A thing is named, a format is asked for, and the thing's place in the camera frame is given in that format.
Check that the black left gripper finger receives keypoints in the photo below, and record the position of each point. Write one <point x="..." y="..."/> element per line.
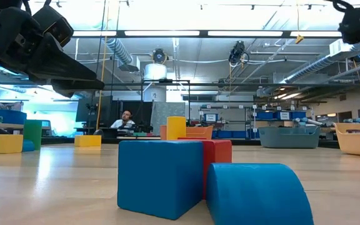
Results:
<point x="80" y="87"/>
<point x="58" y="65"/>

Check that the tall green block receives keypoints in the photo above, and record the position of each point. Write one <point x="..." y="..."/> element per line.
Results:
<point x="33" y="131"/>

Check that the yellow cylinder block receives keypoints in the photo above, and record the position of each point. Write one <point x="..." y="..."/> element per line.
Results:
<point x="176" y="128"/>

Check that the blue cube block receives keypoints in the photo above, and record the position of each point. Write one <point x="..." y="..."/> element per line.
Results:
<point x="158" y="178"/>

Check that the red cube block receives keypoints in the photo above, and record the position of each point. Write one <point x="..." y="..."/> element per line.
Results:
<point x="219" y="151"/>

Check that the blue half-cylinder block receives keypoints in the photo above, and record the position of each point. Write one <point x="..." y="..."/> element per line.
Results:
<point x="28" y="146"/>
<point x="255" y="197"/>

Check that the black monitor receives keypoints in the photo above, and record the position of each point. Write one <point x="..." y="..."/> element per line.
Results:
<point x="83" y="107"/>

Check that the person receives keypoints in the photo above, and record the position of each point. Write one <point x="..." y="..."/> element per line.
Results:
<point x="123" y="122"/>

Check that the large blue tub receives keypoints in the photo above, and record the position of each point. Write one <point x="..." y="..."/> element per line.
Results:
<point x="9" y="116"/>

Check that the white cylindrical tank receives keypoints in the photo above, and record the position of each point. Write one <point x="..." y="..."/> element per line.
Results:
<point x="155" y="72"/>

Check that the long ceiling light bar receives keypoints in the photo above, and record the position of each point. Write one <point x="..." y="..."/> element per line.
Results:
<point x="161" y="33"/>

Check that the orange plastic bin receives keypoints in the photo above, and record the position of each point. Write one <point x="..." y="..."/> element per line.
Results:
<point x="198" y="132"/>

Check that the blue box white label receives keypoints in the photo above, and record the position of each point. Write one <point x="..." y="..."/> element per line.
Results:
<point x="210" y="117"/>

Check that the blue floor crate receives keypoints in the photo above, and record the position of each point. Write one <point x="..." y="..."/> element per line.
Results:
<point x="236" y="134"/>

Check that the blue shelf bin white label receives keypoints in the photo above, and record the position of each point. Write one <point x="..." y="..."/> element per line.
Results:
<point x="283" y="115"/>

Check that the grey teal plastic bin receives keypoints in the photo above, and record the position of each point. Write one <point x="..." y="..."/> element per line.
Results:
<point x="289" y="139"/>

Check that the yellow hanging tag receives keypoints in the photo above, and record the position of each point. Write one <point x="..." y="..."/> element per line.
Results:
<point x="299" y="39"/>

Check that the yellow plastic bin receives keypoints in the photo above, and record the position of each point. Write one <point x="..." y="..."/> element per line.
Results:
<point x="358" y="140"/>

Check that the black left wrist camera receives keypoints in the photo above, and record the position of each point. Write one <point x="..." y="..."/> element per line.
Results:
<point x="55" y="25"/>

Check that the silver flexible duct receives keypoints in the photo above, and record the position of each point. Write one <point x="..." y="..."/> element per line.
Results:
<point x="119" y="50"/>
<point x="317" y="64"/>

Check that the black metal table frame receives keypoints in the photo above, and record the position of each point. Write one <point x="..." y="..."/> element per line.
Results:
<point x="245" y="142"/>

